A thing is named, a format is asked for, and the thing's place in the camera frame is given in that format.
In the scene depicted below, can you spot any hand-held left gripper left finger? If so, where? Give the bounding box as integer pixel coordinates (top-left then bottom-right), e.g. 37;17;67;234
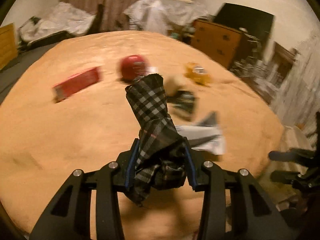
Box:
29;138;140;240

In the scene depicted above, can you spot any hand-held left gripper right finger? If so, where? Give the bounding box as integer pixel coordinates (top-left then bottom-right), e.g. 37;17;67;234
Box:
184;136;288;240

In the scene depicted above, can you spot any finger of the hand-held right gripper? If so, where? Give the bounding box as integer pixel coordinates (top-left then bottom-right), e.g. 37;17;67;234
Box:
269;169;304;183
268;149;302;162

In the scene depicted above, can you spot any white plastic bucket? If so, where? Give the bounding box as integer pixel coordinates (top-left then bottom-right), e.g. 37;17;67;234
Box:
280;124;314;155

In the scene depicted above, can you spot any black plaid wrapper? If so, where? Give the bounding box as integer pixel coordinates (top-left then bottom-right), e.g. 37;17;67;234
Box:
125;73;187;207

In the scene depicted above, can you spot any white paper packet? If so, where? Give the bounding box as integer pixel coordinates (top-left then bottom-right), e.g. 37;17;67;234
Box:
175;111;226;155

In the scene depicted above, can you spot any dark green foil packet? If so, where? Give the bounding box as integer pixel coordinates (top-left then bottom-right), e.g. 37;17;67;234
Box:
167;90;197;120

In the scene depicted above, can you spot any orange blanket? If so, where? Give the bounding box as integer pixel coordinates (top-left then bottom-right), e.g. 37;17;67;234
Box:
0;30;285;240

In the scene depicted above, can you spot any striped cloth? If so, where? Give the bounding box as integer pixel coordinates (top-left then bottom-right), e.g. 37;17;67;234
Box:
269;32;320;129

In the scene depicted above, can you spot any yellow snack packet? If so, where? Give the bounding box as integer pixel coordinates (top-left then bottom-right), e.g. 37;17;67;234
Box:
184;62;213;87

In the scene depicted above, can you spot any wooden chair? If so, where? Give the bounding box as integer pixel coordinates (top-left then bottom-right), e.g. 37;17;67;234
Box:
264;42;298;87

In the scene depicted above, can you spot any red cardboard box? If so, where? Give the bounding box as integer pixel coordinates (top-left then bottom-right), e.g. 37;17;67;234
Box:
52;66;103;103

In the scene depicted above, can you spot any red apple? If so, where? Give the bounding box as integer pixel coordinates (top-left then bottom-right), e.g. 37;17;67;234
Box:
118;54;150;81

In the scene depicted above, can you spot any wooden chest of drawers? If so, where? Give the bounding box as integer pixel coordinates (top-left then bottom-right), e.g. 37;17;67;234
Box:
190;19;248;68

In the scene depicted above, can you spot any black flat screen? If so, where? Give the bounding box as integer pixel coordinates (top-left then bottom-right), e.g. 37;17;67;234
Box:
213;2;275;47

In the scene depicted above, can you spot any dark grey bed sheet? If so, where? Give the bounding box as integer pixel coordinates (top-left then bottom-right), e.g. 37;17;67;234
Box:
0;40;59;104

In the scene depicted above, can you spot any white shiny cover sheet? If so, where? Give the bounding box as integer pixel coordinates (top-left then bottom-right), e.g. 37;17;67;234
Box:
123;0;210;35

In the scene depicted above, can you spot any white crumpled cover sheet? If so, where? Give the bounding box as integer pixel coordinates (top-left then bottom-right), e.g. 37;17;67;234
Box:
20;2;97;40

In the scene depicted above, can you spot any brown curtain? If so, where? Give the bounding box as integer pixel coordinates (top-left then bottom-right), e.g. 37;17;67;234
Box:
57;0;187;33

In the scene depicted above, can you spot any wooden headboard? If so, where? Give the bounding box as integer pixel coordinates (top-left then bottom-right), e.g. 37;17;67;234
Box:
0;22;18;70

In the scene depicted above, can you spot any tangle of white cables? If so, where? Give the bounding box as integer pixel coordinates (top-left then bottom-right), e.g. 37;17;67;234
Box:
230;34;267;84

